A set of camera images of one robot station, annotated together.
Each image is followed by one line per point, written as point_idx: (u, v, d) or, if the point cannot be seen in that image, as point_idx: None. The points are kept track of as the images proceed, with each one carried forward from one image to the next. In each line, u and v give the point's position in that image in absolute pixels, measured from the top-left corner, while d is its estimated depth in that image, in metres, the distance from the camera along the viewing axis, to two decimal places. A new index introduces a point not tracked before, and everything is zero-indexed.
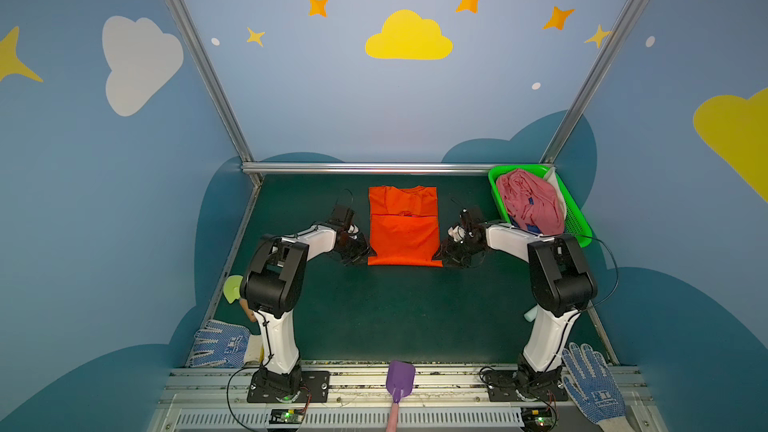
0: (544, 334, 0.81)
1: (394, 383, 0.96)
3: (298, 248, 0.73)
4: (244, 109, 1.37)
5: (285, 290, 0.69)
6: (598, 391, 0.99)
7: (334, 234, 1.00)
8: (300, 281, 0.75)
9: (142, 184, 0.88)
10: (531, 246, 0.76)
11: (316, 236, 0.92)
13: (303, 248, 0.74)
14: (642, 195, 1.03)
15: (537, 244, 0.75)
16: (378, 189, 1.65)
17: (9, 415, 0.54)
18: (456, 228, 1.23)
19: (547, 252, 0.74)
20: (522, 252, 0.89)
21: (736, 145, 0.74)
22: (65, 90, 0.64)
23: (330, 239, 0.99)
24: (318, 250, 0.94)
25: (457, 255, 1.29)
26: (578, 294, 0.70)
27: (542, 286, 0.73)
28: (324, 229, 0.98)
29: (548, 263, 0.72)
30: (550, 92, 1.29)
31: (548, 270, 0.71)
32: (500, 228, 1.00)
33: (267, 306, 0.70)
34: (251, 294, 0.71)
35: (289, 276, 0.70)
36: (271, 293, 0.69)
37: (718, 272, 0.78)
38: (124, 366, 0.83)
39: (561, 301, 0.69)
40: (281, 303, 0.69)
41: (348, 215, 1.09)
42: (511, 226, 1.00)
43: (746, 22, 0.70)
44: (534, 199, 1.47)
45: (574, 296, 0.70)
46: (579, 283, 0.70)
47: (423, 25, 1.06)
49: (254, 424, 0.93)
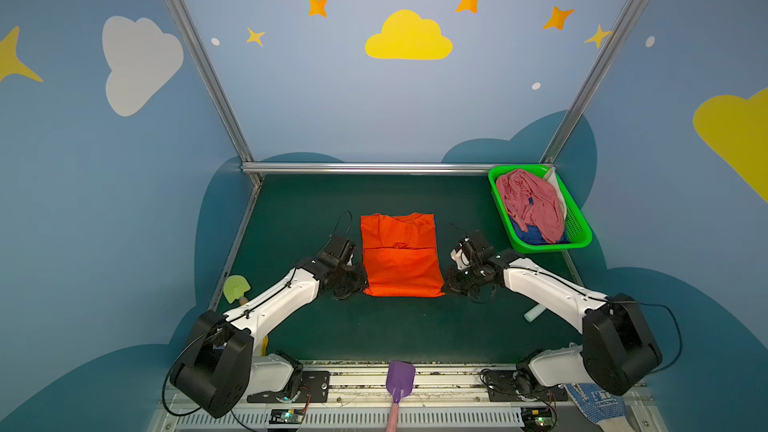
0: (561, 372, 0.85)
1: (394, 383, 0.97)
3: (237, 343, 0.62)
4: (244, 110, 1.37)
5: (218, 389, 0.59)
6: (598, 391, 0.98)
7: (315, 287, 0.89)
8: (246, 376, 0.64)
9: (142, 185, 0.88)
10: (589, 322, 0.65)
11: (278, 304, 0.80)
13: (245, 343, 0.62)
14: (642, 195, 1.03)
15: (597, 321, 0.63)
16: (370, 218, 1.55)
17: (8, 415, 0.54)
18: (457, 253, 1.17)
19: (612, 329, 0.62)
20: (561, 309, 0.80)
21: (736, 146, 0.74)
22: (66, 89, 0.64)
23: (308, 294, 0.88)
24: (285, 312, 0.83)
25: (462, 285, 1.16)
26: (645, 369, 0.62)
27: (603, 363, 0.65)
28: (299, 286, 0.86)
29: (614, 342, 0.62)
30: (551, 92, 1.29)
31: (615, 352, 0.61)
32: (526, 274, 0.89)
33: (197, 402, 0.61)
34: (181, 383, 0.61)
35: (222, 375, 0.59)
36: (204, 387, 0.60)
37: (717, 271, 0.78)
38: (125, 367, 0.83)
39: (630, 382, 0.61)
40: (211, 402, 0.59)
41: (345, 249, 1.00)
42: (540, 272, 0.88)
43: (747, 21, 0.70)
44: (534, 199, 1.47)
45: (642, 370, 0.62)
46: (647, 357, 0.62)
47: (423, 25, 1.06)
49: (254, 424, 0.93)
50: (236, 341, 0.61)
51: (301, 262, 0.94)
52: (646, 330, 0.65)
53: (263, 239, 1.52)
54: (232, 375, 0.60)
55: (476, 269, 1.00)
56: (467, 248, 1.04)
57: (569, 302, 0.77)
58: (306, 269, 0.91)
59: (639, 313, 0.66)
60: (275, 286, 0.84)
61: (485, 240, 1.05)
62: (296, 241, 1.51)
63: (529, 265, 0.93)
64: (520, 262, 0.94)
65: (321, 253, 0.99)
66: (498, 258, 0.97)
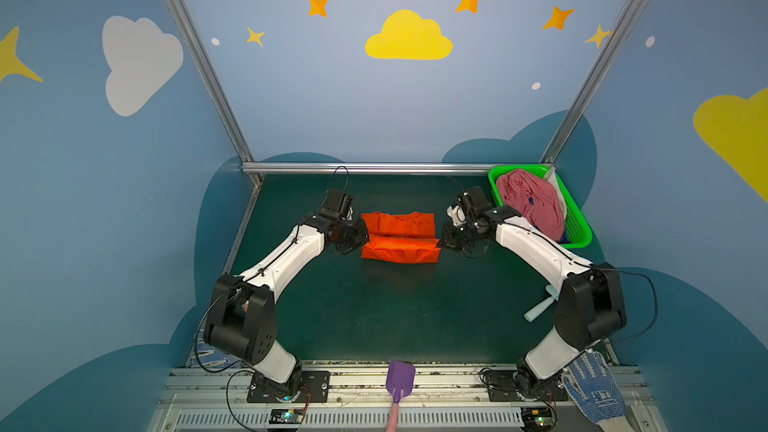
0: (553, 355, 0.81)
1: (394, 383, 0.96)
3: (259, 297, 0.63)
4: (244, 110, 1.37)
5: (251, 340, 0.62)
6: (598, 391, 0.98)
7: (322, 239, 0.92)
8: (273, 325, 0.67)
9: (142, 184, 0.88)
10: (568, 283, 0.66)
11: (290, 259, 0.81)
13: (266, 298, 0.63)
14: (642, 195, 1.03)
15: (577, 283, 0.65)
16: (370, 215, 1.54)
17: (9, 414, 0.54)
18: (454, 210, 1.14)
19: (588, 291, 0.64)
20: (544, 269, 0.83)
21: (736, 146, 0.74)
22: (66, 91, 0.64)
23: (315, 246, 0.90)
24: (297, 264, 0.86)
25: (458, 241, 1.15)
26: (609, 330, 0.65)
27: (572, 321, 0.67)
28: (305, 240, 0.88)
29: (586, 302, 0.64)
30: (551, 92, 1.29)
31: (585, 311, 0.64)
32: (519, 232, 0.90)
33: (234, 354, 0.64)
34: (216, 340, 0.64)
35: (252, 328, 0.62)
36: (237, 341, 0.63)
37: (717, 271, 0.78)
38: (125, 366, 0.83)
39: (592, 339, 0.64)
40: (247, 352, 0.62)
41: (344, 203, 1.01)
42: (532, 231, 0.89)
43: (747, 21, 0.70)
44: (534, 198, 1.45)
45: (606, 330, 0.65)
46: (614, 321, 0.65)
47: (423, 25, 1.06)
49: (254, 424, 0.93)
50: (257, 298, 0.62)
51: (303, 219, 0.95)
52: (618, 296, 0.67)
53: (263, 239, 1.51)
54: (261, 325, 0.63)
55: (469, 222, 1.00)
56: (464, 203, 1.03)
57: (554, 263, 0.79)
58: (309, 224, 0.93)
59: (617, 281, 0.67)
60: (283, 243, 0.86)
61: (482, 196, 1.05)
62: None
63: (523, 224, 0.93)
64: (515, 219, 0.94)
65: (321, 209, 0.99)
66: (494, 213, 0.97)
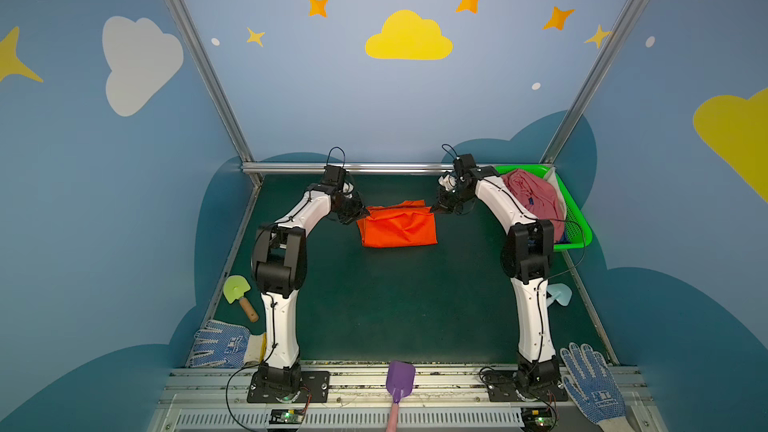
0: (524, 311, 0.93)
1: (394, 383, 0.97)
3: (295, 234, 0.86)
4: (244, 110, 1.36)
5: (292, 267, 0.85)
6: (598, 391, 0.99)
7: (329, 200, 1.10)
8: (304, 261, 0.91)
9: (143, 183, 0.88)
10: (513, 229, 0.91)
11: (311, 210, 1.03)
13: (300, 234, 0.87)
14: (642, 195, 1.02)
15: (519, 230, 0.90)
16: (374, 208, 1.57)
17: (8, 415, 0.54)
18: (446, 177, 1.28)
19: (525, 237, 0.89)
20: (503, 218, 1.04)
21: (736, 146, 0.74)
22: (65, 91, 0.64)
23: (325, 205, 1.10)
24: (315, 218, 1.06)
25: (449, 203, 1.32)
26: (538, 266, 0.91)
27: (512, 259, 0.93)
28: (319, 199, 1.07)
29: (522, 244, 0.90)
30: (551, 92, 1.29)
31: (520, 250, 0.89)
32: (490, 188, 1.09)
33: (278, 283, 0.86)
34: (262, 272, 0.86)
35: (292, 258, 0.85)
36: (280, 272, 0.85)
37: (718, 271, 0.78)
38: (125, 366, 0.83)
39: (521, 271, 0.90)
40: (290, 279, 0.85)
41: (340, 175, 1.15)
42: (502, 187, 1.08)
43: (747, 21, 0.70)
44: (534, 199, 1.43)
45: (533, 267, 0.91)
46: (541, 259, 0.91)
47: (423, 25, 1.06)
49: (254, 424, 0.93)
50: (294, 234, 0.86)
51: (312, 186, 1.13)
52: (550, 245, 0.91)
53: None
54: (298, 257, 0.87)
55: (458, 179, 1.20)
56: (456, 165, 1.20)
57: (509, 214, 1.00)
58: (317, 189, 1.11)
59: (551, 233, 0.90)
60: (301, 201, 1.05)
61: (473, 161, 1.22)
62: None
63: (497, 183, 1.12)
64: (493, 179, 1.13)
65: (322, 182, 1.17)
66: (478, 171, 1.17)
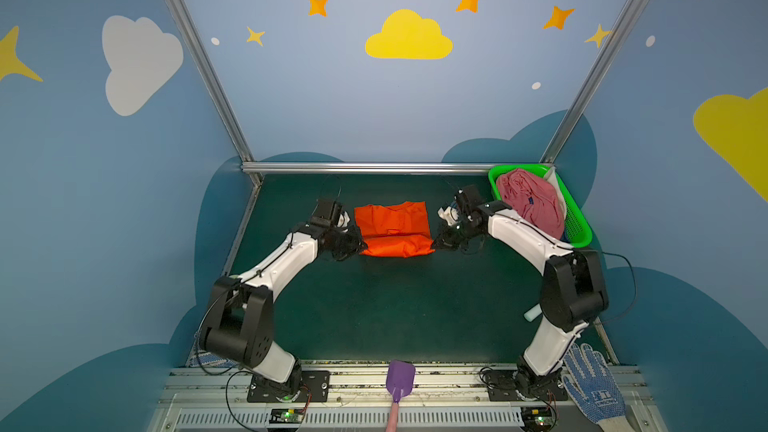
0: (548, 343, 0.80)
1: (394, 383, 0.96)
3: (258, 297, 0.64)
4: (244, 109, 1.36)
5: (250, 341, 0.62)
6: (598, 391, 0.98)
7: (316, 245, 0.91)
8: (270, 329, 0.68)
9: (142, 184, 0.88)
10: (551, 263, 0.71)
11: (289, 260, 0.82)
13: (265, 297, 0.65)
14: (642, 195, 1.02)
15: (558, 264, 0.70)
16: (364, 209, 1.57)
17: (9, 414, 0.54)
18: (449, 210, 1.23)
19: (568, 271, 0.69)
20: (531, 254, 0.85)
21: (736, 146, 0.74)
22: (66, 91, 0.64)
23: (309, 252, 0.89)
24: (293, 269, 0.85)
25: (453, 239, 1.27)
26: (590, 310, 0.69)
27: (554, 302, 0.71)
28: (300, 246, 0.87)
29: (566, 282, 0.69)
30: (551, 92, 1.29)
31: (565, 289, 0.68)
32: (506, 220, 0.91)
33: (232, 358, 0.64)
34: (212, 344, 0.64)
35: (250, 329, 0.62)
36: (235, 344, 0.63)
37: (718, 271, 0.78)
38: (125, 366, 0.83)
39: (572, 318, 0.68)
40: (246, 355, 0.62)
41: (334, 211, 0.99)
42: (520, 219, 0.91)
43: (747, 21, 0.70)
44: (534, 199, 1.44)
45: (587, 311, 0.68)
46: (593, 300, 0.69)
47: (423, 25, 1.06)
49: (254, 424, 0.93)
50: (256, 297, 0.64)
51: (297, 227, 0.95)
52: (600, 280, 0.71)
53: (263, 239, 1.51)
54: (259, 327, 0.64)
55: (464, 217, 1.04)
56: (459, 200, 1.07)
57: (539, 247, 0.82)
58: (302, 232, 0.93)
59: (597, 263, 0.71)
60: (278, 247, 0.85)
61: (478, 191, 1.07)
62: None
63: (513, 215, 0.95)
64: (506, 211, 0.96)
65: (313, 219, 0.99)
66: (486, 207, 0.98)
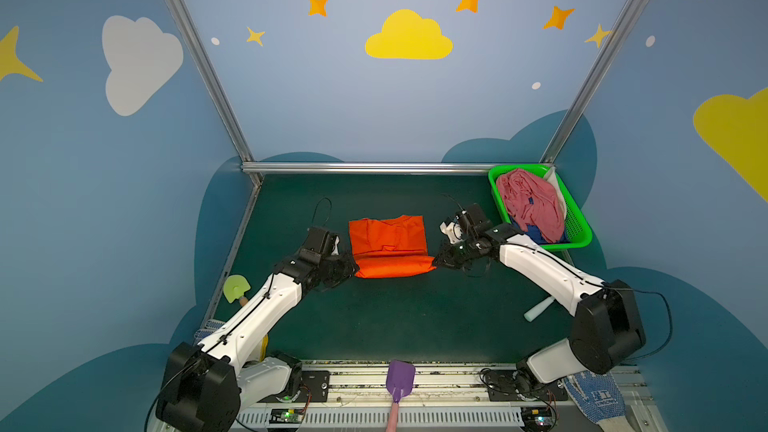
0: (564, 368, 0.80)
1: (394, 383, 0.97)
3: (217, 373, 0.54)
4: (244, 109, 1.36)
5: (207, 420, 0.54)
6: (598, 391, 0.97)
7: (300, 290, 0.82)
8: (236, 397, 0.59)
9: (142, 184, 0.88)
10: (583, 306, 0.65)
11: (261, 318, 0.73)
13: (226, 373, 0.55)
14: (642, 195, 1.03)
15: (593, 307, 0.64)
16: (358, 223, 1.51)
17: (9, 415, 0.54)
18: (450, 225, 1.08)
19: (605, 314, 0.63)
20: (555, 290, 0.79)
21: (736, 146, 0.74)
22: (66, 90, 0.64)
23: (292, 298, 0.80)
24: (269, 322, 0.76)
25: (455, 259, 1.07)
26: (627, 350, 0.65)
27: (588, 344, 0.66)
28: (279, 295, 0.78)
29: (603, 326, 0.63)
30: (551, 92, 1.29)
31: (603, 335, 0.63)
32: (521, 250, 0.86)
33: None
34: (168, 417, 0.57)
35: (206, 407, 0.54)
36: (193, 417, 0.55)
37: (718, 271, 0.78)
38: (125, 366, 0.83)
39: (610, 361, 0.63)
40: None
41: (325, 243, 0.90)
42: (535, 248, 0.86)
43: (747, 21, 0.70)
44: (534, 198, 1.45)
45: (623, 351, 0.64)
46: (631, 339, 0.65)
47: (423, 24, 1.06)
49: (254, 424, 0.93)
50: (214, 373, 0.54)
51: (280, 264, 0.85)
52: (635, 316, 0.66)
53: (263, 239, 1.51)
54: (218, 403, 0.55)
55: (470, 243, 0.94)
56: (463, 222, 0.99)
57: (565, 285, 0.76)
58: (286, 272, 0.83)
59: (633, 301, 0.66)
60: (253, 299, 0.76)
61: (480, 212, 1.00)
62: (296, 240, 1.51)
63: (525, 242, 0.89)
64: (518, 238, 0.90)
65: (299, 253, 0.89)
66: (495, 233, 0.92)
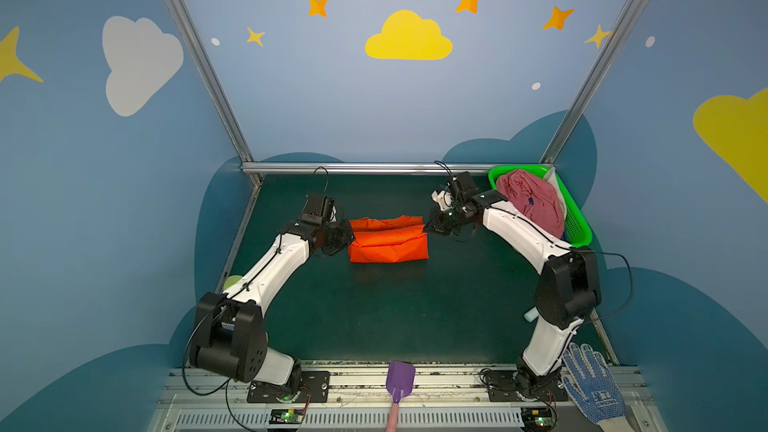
0: (546, 342, 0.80)
1: (394, 383, 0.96)
3: (245, 314, 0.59)
4: (244, 110, 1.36)
5: (242, 358, 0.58)
6: (598, 391, 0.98)
7: (307, 245, 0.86)
8: (264, 339, 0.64)
9: (142, 183, 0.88)
10: (548, 264, 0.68)
11: (276, 268, 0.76)
13: (254, 313, 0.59)
14: (642, 195, 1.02)
15: (557, 265, 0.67)
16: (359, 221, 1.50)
17: (9, 415, 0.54)
18: (441, 194, 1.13)
19: (567, 272, 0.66)
20: (527, 252, 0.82)
21: (736, 146, 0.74)
22: (66, 91, 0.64)
23: (300, 253, 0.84)
24: (283, 275, 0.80)
25: (445, 225, 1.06)
26: (583, 307, 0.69)
27: (549, 300, 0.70)
28: (289, 249, 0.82)
29: (564, 283, 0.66)
30: (551, 92, 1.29)
31: (562, 291, 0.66)
32: (502, 214, 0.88)
33: (226, 374, 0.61)
34: (204, 362, 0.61)
35: (241, 345, 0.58)
36: (228, 358, 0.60)
37: (718, 271, 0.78)
38: (125, 366, 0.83)
39: (567, 317, 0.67)
40: (240, 370, 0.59)
41: (324, 207, 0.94)
42: (516, 213, 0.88)
43: (747, 21, 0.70)
44: (534, 199, 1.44)
45: (580, 308, 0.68)
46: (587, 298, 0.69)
47: (423, 25, 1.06)
49: (254, 424, 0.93)
50: (244, 313, 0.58)
51: (286, 226, 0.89)
52: (595, 278, 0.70)
53: (263, 239, 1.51)
54: (251, 341, 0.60)
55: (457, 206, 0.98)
56: (453, 188, 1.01)
57: (536, 246, 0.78)
58: (292, 232, 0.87)
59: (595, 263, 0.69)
60: (265, 255, 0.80)
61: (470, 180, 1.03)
62: None
63: (508, 208, 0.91)
64: (501, 204, 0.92)
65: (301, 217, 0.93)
66: (481, 197, 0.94)
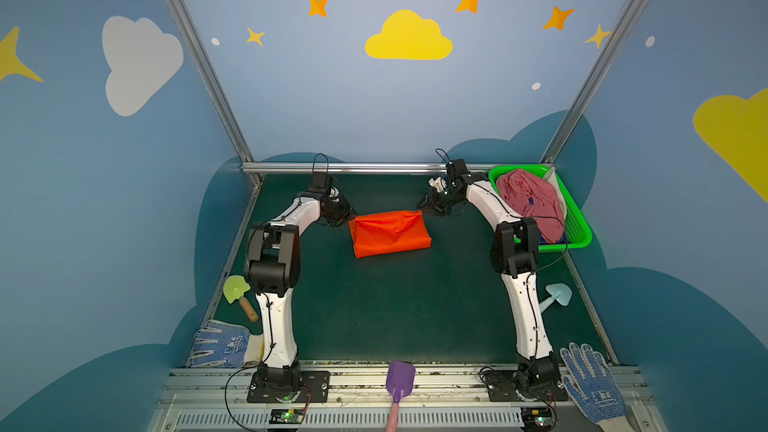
0: (516, 305, 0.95)
1: (394, 383, 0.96)
3: (289, 231, 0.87)
4: (244, 110, 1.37)
5: (285, 266, 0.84)
6: (598, 391, 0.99)
7: (319, 205, 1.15)
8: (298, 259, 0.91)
9: (143, 183, 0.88)
10: (499, 227, 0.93)
11: (302, 212, 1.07)
13: (294, 230, 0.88)
14: (643, 195, 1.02)
15: (505, 227, 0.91)
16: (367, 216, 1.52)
17: (8, 414, 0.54)
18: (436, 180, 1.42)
19: (511, 233, 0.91)
20: (490, 218, 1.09)
21: (737, 146, 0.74)
22: (65, 91, 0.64)
23: (316, 209, 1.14)
24: (305, 221, 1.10)
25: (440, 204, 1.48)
26: (524, 263, 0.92)
27: (499, 256, 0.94)
28: (309, 202, 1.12)
29: (508, 241, 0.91)
30: (551, 92, 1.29)
31: (505, 247, 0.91)
32: (479, 189, 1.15)
33: (270, 281, 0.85)
34: (254, 272, 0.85)
35: (286, 253, 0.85)
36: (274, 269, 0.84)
37: (719, 271, 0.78)
38: (125, 366, 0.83)
39: (512, 268, 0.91)
40: (284, 275, 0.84)
41: (327, 182, 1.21)
42: (490, 190, 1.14)
43: (747, 21, 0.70)
44: (534, 199, 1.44)
45: (521, 263, 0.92)
46: (527, 256, 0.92)
47: (422, 25, 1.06)
49: (254, 424, 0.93)
50: (288, 229, 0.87)
51: (302, 193, 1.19)
52: (536, 243, 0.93)
53: None
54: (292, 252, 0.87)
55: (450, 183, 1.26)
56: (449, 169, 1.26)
57: (495, 213, 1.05)
58: (308, 195, 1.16)
59: (537, 232, 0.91)
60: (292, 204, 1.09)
61: (461, 166, 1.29)
62: None
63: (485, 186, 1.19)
64: (481, 183, 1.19)
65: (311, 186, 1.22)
66: (468, 177, 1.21)
